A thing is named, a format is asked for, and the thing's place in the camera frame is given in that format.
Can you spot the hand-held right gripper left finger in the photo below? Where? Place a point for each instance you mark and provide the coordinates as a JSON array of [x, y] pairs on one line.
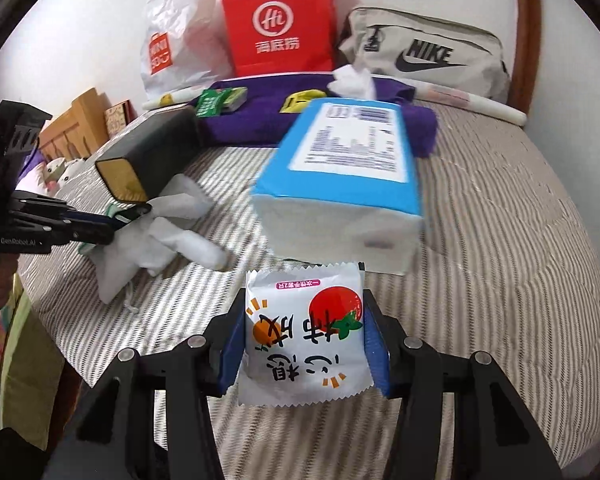
[[228, 360]]

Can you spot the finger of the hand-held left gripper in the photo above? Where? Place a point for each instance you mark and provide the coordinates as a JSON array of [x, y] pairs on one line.
[[92, 225], [132, 211]]

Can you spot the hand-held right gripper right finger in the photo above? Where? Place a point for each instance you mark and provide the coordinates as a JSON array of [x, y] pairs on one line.
[[377, 360]]

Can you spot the mint green and white sock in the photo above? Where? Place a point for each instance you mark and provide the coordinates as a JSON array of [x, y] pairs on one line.
[[130, 260]]

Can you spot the white tomato print sachet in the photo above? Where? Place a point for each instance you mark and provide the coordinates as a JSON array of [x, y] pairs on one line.
[[300, 360]]

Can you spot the yellow small packet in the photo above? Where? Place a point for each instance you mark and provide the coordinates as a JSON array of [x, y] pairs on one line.
[[305, 100]]

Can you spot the white tissue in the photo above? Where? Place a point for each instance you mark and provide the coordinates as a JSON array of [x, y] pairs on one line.
[[352, 80]]

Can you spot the white spotted plush toy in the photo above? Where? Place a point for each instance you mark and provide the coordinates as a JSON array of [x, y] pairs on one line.
[[62, 172]]

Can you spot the dark green tin box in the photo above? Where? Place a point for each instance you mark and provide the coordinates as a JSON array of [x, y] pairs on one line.
[[155, 145]]

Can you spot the wooden headboard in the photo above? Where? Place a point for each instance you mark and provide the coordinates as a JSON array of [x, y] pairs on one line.
[[80, 120]]

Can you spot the small green packet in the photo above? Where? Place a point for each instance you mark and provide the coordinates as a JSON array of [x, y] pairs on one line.
[[220, 102]]

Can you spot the green bed sheet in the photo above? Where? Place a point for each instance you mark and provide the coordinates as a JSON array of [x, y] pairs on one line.
[[25, 360]]

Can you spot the purple towel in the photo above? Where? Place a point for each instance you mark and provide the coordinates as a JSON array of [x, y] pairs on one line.
[[250, 127]]

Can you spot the striped quilt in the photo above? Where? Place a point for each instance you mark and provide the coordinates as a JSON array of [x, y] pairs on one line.
[[480, 240]]

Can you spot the white plastic shopping bag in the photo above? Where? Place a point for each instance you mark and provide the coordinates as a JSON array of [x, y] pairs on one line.
[[190, 25]]

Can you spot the blue tissue pack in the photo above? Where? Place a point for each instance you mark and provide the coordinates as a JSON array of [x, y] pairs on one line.
[[340, 160]]

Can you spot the red paper bag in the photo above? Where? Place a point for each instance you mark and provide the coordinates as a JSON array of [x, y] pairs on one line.
[[310, 10]]

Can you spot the rolled white paper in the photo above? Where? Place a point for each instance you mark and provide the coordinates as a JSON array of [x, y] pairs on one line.
[[480, 105]]

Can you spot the beige sling bag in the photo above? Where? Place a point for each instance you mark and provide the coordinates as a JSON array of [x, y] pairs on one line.
[[475, 50]]

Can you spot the brown wooden frame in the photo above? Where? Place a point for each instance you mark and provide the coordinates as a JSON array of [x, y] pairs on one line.
[[527, 20]]

